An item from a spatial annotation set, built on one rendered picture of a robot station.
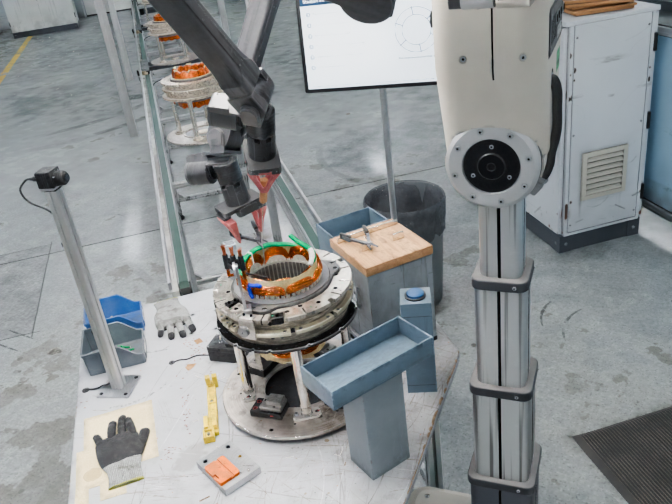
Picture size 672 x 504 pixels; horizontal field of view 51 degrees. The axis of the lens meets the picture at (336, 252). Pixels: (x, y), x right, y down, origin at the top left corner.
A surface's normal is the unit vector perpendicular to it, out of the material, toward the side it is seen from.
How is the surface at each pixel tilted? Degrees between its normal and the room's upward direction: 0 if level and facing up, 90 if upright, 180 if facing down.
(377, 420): 90
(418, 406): 0
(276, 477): 0
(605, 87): 90
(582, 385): 0
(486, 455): 90
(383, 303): 90
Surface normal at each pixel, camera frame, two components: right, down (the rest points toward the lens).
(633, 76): 0.26, 0.43
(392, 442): 0.57, 0.33
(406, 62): -0.21, 0.37
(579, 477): -0.12, -0.88
